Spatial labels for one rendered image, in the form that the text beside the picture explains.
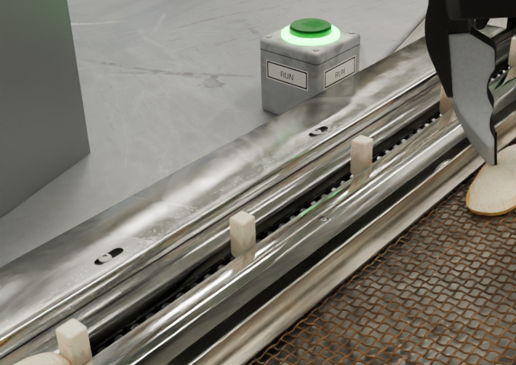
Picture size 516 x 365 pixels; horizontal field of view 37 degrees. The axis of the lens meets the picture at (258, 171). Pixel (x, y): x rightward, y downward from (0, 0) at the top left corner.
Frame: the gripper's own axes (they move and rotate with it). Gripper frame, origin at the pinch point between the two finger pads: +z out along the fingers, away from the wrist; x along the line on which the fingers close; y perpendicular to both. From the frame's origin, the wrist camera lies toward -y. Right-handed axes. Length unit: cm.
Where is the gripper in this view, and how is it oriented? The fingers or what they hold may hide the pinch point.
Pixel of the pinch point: (512, 148)
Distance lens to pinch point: 51.2
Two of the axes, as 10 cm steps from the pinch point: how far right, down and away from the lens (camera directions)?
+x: -9.4, 0.2, 3.3
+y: 2.9, -4.2, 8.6
